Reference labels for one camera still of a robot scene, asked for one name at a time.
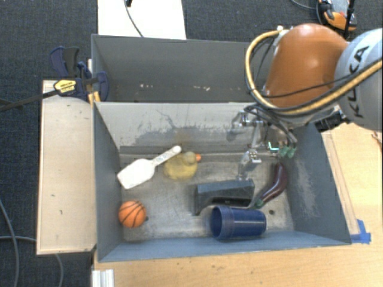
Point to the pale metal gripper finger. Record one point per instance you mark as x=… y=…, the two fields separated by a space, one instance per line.
x=253 y=164
x=243 y=164

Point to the purple toy eggplant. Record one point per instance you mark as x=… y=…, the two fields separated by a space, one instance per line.
x=276 y=184

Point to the dark green arch block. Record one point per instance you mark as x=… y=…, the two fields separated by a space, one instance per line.
x=224 y=188

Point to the blue plastic cup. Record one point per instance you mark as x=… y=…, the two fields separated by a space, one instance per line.
x=239 y=223

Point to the yellow rubber duck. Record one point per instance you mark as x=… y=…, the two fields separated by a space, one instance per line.
x=181 y=167

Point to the grey metal bin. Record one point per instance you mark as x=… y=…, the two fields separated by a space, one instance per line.
x=167 y=208

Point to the white plastic scoop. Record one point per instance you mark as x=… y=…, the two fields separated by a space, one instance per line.
x=137 y=170

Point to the orange toy basketball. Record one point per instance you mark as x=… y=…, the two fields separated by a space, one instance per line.
x=131 y=214

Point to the pale wood board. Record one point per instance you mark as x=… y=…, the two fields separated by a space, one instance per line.
x=66 y=172

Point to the black cylinder on white bracket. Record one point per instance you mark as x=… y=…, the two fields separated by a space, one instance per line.
x=329 y=121

